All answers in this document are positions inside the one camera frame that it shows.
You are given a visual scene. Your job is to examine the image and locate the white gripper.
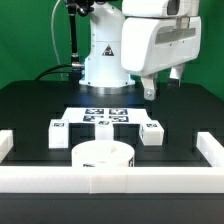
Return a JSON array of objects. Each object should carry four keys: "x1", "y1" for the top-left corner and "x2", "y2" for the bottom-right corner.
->
[{"x1": 121, "y1": 17, "x2": 201, "y2": 101}]

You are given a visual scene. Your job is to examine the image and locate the white round stool seat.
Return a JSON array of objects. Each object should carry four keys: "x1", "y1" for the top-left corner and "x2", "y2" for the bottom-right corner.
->
[{"x1": 71, "y1": 140, "x2": 135, "y2": 167}]

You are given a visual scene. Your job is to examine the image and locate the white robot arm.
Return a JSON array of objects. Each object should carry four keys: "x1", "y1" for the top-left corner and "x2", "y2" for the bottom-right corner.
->
[{"x1": 80, "y1": 0, "x2": 201, "y2": 100}]

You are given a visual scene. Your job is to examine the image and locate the white marker sheet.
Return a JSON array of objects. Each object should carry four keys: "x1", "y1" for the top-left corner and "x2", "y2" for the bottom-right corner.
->
[{"x1": 61, "y1": 107, "x2": 152, "y2": 126}]

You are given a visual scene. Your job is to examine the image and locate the white front fence bar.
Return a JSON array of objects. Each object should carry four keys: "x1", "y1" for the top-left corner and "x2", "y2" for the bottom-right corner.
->
[{"x1": 0, "y1": 166, "x2": 224, "y2": 194}]

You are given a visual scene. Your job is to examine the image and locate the white left fence bar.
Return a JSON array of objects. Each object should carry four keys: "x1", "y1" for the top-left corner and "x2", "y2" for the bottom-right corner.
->
[{"x1": 0, "y1": 130, "x2": 14, "y2": 163}]

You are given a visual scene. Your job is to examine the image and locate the black base cable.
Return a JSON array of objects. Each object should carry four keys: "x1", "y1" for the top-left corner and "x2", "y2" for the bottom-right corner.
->
[{"x1": 34, "y1": 64, "x2": 74, "y2": 82}]

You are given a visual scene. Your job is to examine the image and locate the grey hanging cable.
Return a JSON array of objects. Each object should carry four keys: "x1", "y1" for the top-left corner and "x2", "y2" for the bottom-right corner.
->
[{"x1": 50, "y1": 0, "x2": 65, "y2": 81}]

